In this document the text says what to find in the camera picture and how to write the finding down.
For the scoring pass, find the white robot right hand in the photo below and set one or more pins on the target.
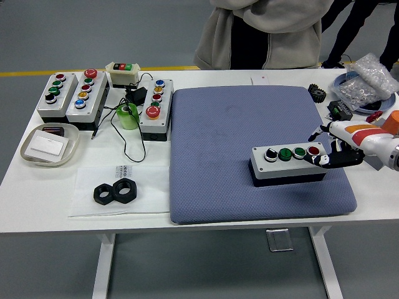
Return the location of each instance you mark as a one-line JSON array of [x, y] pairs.
[[358, 134]]

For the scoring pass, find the grey four-button control box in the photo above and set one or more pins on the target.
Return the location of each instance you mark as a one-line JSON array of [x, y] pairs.
[[280, 169]]

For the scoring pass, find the narrow grey emergency-stop button box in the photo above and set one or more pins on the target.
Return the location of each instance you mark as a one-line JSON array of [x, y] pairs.
[[165, 102]]

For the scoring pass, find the wide grey emergency-stop button box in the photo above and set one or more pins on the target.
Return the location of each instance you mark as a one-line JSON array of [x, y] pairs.
[[93, 99]]

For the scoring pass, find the small red clip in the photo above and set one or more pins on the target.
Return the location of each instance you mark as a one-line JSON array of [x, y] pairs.
[[374, 116]]

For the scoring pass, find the black module with green terminal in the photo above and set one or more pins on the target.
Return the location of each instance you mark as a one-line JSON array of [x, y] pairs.
[[338, 109]]

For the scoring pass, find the blue round plate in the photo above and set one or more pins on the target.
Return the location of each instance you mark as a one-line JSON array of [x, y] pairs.
[[339, 81]]

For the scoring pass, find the bubble-wrap bag of washers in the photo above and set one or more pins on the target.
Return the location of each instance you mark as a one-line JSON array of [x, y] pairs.
[[371, 78]]

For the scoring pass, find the black toothed gear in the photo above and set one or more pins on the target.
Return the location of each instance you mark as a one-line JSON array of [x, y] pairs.
[[317, 93]]

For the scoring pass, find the person in black trousers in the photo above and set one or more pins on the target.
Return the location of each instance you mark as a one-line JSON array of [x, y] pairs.
[[346, 34]]

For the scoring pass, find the white table leg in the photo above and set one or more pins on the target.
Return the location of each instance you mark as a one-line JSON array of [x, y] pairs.
[[103, 268], [327, 268]]

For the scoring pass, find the blue-grey woven mat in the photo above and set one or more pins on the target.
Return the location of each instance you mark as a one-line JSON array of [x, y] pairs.
[[218, 155]]

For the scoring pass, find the black power adapter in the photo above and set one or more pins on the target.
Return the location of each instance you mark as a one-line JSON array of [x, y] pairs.
[[137, 95]]

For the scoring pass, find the green tape roll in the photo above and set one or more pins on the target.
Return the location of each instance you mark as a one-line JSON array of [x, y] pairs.
[[127, 121]]

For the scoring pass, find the large black hex nut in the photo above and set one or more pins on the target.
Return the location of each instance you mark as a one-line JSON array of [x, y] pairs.
[[131, 196]]

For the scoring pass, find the small black hex nut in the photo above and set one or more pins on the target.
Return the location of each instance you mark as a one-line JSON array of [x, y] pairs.
[[98, 199]]

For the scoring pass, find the clear printed plastic bag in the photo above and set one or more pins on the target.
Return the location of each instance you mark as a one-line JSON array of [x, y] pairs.
[[87, 187]]

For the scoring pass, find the white shallow tray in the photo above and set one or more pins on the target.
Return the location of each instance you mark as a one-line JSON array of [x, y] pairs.
[[73, 137]]

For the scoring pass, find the grey box with black knob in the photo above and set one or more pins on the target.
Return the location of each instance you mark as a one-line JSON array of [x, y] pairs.
[[67, 90]]

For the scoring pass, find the metal bracket under table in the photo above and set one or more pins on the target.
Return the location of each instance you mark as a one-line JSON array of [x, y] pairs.
[[280, 240]]

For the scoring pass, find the cream red-green switch box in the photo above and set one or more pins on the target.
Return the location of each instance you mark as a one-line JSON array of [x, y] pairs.
[[123, 74]]

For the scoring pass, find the white wall switch panel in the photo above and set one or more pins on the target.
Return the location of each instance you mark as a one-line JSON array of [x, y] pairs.
[[46, 146]]

